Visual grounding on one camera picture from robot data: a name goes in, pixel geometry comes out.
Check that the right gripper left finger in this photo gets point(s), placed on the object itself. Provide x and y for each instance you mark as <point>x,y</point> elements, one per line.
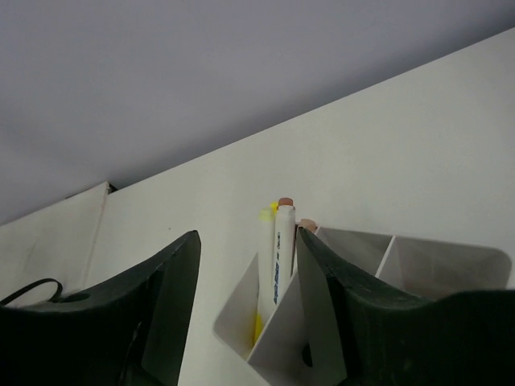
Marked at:
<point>128,330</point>

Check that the yellow pen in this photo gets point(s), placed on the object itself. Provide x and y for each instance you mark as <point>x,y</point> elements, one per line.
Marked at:
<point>258,327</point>

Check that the white compartment organizer box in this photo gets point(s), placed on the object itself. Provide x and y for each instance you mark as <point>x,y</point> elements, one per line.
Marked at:
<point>427,268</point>

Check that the white pencil brown eraser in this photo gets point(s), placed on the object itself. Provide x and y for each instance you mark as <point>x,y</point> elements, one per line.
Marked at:
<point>284,246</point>

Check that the white pencil yellow tip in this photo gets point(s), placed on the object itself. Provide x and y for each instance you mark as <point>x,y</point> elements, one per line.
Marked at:
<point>265,254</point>

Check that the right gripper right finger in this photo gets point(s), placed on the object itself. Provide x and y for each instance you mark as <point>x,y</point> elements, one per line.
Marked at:
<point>363,331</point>

